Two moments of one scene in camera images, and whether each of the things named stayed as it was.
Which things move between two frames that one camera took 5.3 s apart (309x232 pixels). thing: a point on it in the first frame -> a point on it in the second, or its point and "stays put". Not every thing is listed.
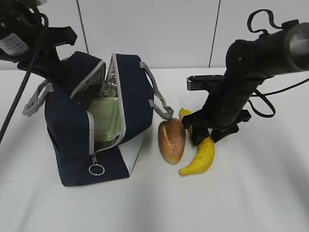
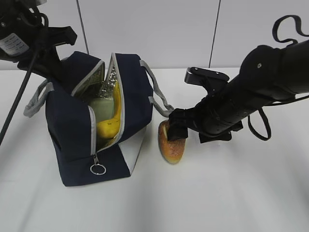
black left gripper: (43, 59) stays put
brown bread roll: (171, 139) stays put
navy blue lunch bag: (65, 97) stays put
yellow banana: (206, 152) -> (108, 128)
